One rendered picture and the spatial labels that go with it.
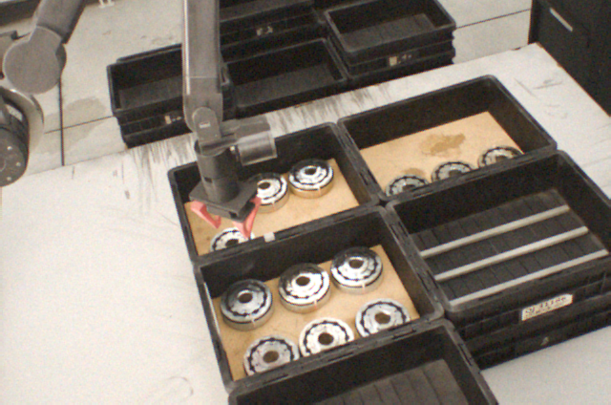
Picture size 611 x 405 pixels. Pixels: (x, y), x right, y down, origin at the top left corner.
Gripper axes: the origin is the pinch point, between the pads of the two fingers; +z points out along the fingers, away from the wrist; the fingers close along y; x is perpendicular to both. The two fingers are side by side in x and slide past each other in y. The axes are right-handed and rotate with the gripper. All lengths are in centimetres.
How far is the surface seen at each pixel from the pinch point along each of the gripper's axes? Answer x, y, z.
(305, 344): 4.9, -14.8, 20.3
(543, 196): -51, -43, 23
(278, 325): 1.5, -6.6, 23.2
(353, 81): -120, 37, 59
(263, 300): -0.7, -2.6, 20.2
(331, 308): -6.2, -14.3, 23.1
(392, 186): -39.1, -13.3, 20.2
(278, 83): -121, 70, 69
